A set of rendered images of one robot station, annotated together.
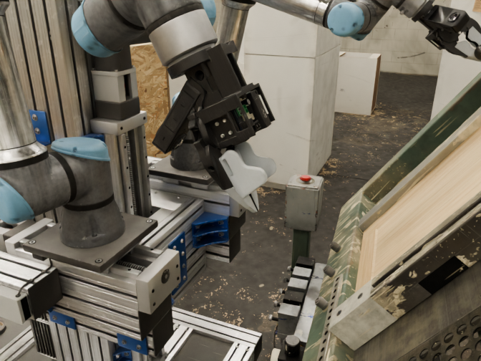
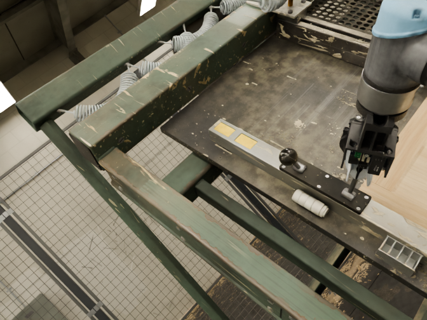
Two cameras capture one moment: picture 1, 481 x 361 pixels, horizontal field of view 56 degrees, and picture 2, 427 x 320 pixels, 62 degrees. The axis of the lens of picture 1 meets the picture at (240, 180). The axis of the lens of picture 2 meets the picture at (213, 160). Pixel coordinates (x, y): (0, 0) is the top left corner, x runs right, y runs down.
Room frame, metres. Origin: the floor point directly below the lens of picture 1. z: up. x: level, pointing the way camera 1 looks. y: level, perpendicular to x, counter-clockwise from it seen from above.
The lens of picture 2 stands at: (1.73, -0.24, 1.66)
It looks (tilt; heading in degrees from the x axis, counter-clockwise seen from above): 3 degrees down; 228
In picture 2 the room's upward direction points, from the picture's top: 42 degrees counter-clockwise
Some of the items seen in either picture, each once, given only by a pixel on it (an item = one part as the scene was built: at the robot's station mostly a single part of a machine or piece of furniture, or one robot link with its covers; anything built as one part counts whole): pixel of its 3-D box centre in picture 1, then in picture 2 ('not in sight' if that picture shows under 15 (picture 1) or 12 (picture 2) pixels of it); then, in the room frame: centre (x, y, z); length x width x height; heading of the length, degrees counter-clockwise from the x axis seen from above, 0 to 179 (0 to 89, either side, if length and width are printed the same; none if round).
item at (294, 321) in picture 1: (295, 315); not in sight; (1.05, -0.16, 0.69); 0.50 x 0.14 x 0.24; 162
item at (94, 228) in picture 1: (90, 213); not in sight; (0.94, 0.35, 1.09); 0.15 x 0.15 x 0.10
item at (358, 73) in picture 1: (353, 82); not in sight; (6.01, -1.51, 0.36); 0.58 x 0.45 x 0.72; 67
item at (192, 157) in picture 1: (192, 147); not in sight; (1.40, 0.16, 1.09); 0.15 x 0.15 x 0.10
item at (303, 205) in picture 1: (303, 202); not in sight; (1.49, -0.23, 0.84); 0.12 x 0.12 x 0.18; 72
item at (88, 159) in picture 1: (80, 167); not in sight; (0.94, 0.36, 1.20); 0.13 x 0.12 x 0.14; 143
